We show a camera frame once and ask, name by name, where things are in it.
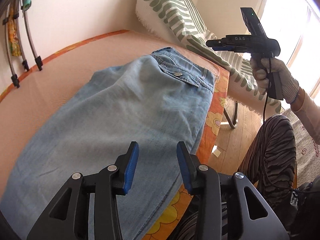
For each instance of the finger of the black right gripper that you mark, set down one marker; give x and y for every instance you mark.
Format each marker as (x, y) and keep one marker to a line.
(216, 42)

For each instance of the light blue denim pants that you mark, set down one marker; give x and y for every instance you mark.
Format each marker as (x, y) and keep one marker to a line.
(156, 100)

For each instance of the green white patterned pillow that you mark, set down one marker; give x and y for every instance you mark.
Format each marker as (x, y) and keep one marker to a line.
(179, 22)

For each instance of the right forearm beige sleeve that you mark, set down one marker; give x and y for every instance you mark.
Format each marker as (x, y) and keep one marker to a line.
(308, 113)

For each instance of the colourful patterned cloth strip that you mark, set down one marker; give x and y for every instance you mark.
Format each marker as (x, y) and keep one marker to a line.
(13, 39)

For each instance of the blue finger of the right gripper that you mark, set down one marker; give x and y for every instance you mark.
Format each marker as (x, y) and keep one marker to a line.
(224, 48)

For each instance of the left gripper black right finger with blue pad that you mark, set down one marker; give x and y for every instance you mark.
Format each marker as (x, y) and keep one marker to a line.
(248, 214)

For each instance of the right hand in grey glove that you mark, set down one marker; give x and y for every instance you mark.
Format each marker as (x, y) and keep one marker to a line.
(289, 85)

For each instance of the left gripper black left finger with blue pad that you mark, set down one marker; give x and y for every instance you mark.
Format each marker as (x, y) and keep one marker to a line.
(66, 215)

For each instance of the zebra striped trouser leg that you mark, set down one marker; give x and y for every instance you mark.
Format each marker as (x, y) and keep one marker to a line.
(270, 162)

